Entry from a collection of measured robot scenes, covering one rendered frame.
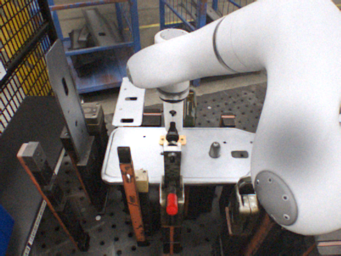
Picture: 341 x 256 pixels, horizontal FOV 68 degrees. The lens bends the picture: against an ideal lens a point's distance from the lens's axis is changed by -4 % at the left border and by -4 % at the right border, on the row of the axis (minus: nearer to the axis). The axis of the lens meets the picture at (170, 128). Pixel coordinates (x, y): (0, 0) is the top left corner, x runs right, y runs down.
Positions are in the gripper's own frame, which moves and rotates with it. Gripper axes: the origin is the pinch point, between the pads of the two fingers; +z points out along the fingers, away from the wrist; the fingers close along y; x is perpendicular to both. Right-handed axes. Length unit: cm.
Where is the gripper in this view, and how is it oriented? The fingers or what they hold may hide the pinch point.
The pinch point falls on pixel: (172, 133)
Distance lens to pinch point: 80.4
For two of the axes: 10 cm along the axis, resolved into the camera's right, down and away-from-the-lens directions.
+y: 0.1, -7.0, 7.2
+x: -10.0, 0.0, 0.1
